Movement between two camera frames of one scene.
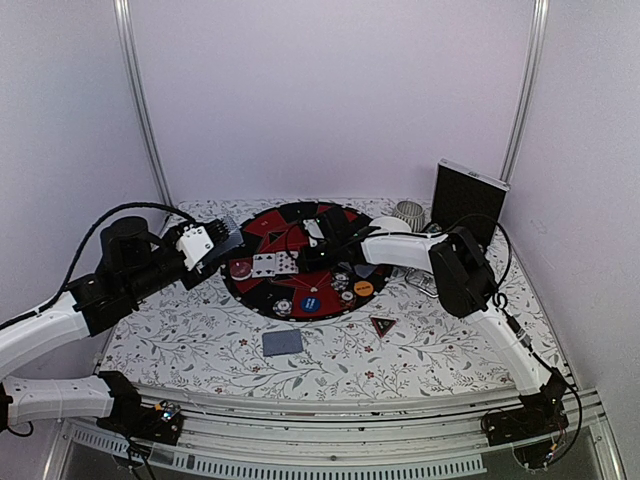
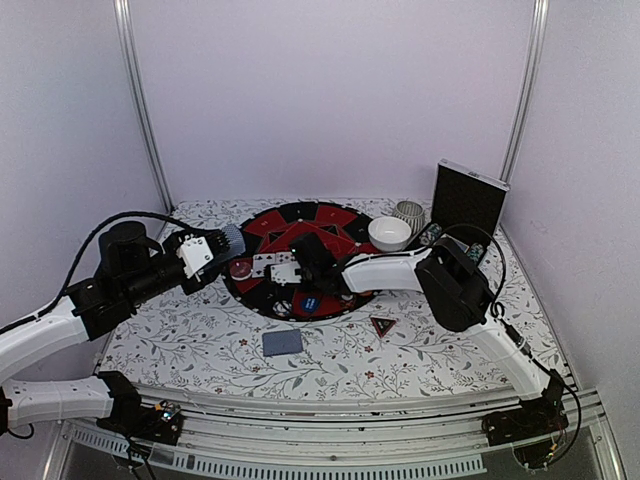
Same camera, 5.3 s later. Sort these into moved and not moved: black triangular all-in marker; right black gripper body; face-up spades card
Moved: right black gripper body
Not moved: face-up spades card; black triangular all-in marker
